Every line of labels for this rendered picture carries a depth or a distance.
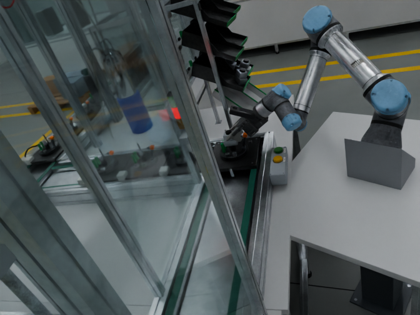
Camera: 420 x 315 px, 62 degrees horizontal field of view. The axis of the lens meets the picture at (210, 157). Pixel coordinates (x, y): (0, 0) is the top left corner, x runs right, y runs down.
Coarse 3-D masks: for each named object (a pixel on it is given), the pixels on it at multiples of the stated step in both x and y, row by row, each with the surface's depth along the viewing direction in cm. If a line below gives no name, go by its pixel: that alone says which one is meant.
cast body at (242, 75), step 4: (236, 72) 178; (240, 72) 175; (244, 72) 175; (236, 76) 178; (240, 76) 175; (244, 76) 176; (236, 80) 179; (240, 80) 176; (244, 80) 177; (240, 84) 177
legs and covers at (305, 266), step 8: (296, 136) 240; (296, 144) 245; (296, 152) 248; (304, 248) 200; (304, 256) 204; (304, 264) 202; (304, 272) 198; (304, 280) 194; (304, 288) 190; (304, 296) 186; (304, 304) 183; (304, 312) 180
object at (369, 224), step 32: (320, 128) 188; (352, 128) 180; (416, 128) 166; (320, 160) 166; (416, 160) 149; (320, 192) 149; (352, 192) 144; (384, 192) 139; (416, 192) 135; (320, 224) 135; (352, 224) 131; (384, 224) 127; (416, 224) 123; (352, 256) 120; (384, 256) 117; (416, 256) 114
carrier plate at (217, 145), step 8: (216, 144) 183; (248, 144) 174; (256, 144) 172; (216, 152) 176; (248, 152) 168; (256, 152) 167; (216, 160) 171; (240, 160) 165; (248, 160) 163; (256, 160) 162; (224, 168) 164; (232, 168) 163; (240, 168) 162; (248, 168) 161; (256, 168) 160
